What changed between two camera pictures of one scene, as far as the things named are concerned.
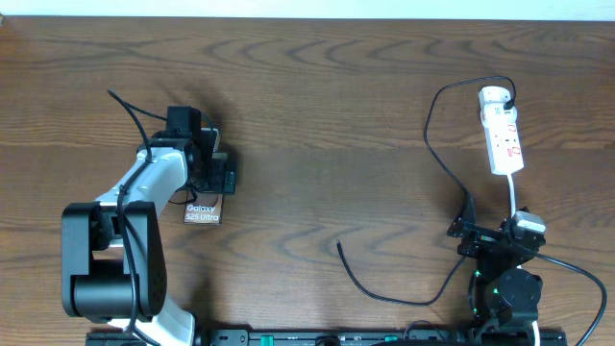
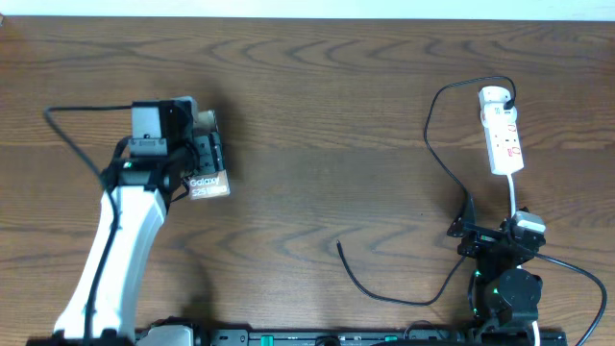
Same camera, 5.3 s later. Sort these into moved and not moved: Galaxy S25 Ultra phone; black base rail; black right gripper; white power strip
Moved: Galaxy S25 Ultra phone
Not moved: black base rail; white power strip; black right gripper
